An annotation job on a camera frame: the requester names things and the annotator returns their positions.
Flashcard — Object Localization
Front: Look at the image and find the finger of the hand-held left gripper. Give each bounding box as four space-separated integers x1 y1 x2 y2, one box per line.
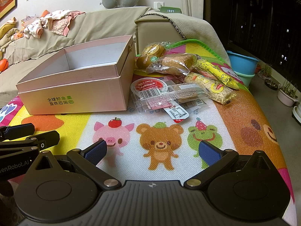
0 130 60 157
0 123 35 140

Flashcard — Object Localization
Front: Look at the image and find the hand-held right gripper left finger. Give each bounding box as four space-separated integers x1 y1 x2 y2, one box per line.
35 139 121 190

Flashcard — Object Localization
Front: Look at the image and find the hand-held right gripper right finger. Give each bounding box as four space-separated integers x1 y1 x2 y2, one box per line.
184 140 271 190

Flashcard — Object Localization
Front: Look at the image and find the pink cardboard box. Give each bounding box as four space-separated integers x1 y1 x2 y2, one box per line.
16 35 136 115

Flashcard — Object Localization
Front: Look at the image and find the small white sachet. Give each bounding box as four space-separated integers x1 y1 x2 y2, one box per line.
163 105 190 123

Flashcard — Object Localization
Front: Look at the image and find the round brown pastry packet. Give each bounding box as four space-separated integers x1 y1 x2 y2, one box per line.
165 83 210 104

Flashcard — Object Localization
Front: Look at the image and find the grain bar clear packet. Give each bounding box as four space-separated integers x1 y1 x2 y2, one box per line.
185 73 238 105

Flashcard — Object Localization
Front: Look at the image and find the red print clear packet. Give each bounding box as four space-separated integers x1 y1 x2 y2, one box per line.
136 98 179 113

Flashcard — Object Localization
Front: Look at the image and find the yellow snack bar packet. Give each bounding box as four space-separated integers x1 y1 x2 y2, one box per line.
198 60 240 90

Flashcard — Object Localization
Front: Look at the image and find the red lid jelly cup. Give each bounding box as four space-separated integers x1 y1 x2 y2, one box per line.
130 77 168 99

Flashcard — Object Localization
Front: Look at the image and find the long bread clear packet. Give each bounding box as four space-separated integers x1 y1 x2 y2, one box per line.
146 53 203 76

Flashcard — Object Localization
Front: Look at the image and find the green label brown cake packet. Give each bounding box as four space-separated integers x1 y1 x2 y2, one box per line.
136 55 160 69

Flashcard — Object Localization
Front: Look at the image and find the yellow label muffin packet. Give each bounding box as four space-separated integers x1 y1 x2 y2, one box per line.
141 42 171 58

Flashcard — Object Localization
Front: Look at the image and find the colourful cartoon play mat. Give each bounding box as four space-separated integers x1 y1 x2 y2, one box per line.
0 39 297 226

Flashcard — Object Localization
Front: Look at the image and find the teal plastic basin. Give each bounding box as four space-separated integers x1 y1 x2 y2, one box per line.
233 72 255 87

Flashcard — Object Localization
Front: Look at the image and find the dark plant pot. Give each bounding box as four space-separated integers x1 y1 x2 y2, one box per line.
264 79 278 90

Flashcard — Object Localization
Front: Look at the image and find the white plant pot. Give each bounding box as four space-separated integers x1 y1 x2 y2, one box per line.
277 79 298 107

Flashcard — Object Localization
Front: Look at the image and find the white round container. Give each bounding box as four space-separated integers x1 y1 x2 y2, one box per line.
292 106 301 125

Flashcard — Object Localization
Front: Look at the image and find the blue plastic basin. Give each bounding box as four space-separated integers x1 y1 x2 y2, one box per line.
226 50 259 74

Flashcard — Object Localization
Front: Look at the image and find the small potted plant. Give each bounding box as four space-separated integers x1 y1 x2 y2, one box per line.
257 62 273 78

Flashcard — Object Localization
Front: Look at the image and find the yellow plush toy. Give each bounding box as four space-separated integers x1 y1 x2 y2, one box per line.
0 18 17 39

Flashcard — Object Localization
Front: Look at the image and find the white printed baby garment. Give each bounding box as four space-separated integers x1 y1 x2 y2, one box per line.
24 18 44 39

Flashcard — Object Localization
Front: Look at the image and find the pink baby garment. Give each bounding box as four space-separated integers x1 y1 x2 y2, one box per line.
45 10 86 37

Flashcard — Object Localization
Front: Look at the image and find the beige sofa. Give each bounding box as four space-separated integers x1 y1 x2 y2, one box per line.
0 6 186 99

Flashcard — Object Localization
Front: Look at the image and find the beige fringed blanket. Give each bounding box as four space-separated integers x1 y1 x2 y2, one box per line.
139 7 230 63

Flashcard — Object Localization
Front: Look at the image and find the green digital clock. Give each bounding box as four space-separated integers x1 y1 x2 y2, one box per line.
160 6 181 15

